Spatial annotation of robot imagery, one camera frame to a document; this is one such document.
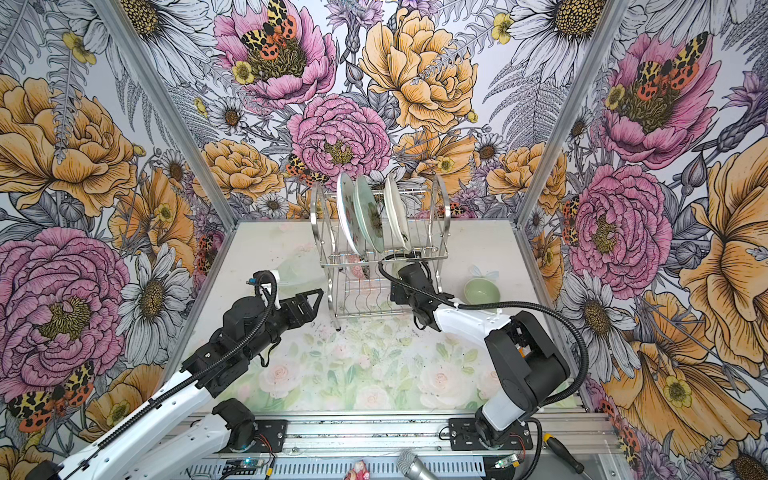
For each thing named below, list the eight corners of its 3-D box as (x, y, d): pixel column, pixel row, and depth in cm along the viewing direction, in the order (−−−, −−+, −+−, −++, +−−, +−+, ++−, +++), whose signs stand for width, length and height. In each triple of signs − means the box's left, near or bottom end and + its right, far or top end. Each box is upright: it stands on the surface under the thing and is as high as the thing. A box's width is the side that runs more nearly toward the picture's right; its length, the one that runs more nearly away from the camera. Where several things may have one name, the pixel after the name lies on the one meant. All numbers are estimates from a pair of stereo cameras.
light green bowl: (463, 305, 101) (467, 295, 96) (460, 288, 105) (464, 277, 100) (496, 305, 101) (501, 295, 96) (491, 288, 105) (496, 277, 100)
